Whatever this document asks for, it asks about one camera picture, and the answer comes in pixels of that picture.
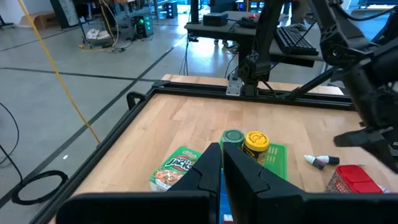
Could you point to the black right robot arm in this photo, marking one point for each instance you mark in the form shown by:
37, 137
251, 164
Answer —
261, 31

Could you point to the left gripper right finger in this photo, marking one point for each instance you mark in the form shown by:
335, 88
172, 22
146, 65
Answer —
245, 180

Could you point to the green plastic basket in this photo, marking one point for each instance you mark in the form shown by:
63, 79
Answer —
276, 158

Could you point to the dark grey desk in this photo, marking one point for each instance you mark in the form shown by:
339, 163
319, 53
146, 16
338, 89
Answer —
248, 32

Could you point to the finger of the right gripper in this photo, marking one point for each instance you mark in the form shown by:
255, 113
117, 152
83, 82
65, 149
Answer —
379, 143

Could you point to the cardboard box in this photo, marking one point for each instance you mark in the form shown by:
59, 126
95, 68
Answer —
38, 20

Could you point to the small black dropper bottle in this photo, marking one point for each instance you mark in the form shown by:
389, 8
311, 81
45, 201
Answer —
333, 160

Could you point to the computer tower with green lights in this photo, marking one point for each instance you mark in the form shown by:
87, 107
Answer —
143, 26

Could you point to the small maroon dropper bottle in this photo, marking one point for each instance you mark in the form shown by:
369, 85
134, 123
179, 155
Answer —
318, 163

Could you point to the yellow-lidded dark jar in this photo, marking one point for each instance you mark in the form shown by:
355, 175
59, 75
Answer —
256, 141

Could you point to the red-lidded smoked paprika tin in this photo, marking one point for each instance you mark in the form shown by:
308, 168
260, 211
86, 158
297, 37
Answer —
354, 177

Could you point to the small black desktop box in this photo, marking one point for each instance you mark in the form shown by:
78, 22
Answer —
215, 19

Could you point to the black computer keyboard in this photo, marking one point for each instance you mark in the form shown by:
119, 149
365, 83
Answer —
295, 40

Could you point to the green-lidded spice jar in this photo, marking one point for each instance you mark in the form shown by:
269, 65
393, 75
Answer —
233, 137

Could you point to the green Apple Jacks cereal box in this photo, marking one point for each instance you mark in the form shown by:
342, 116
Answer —
174, 168

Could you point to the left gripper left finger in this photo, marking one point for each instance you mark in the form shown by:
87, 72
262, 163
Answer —
208, 174

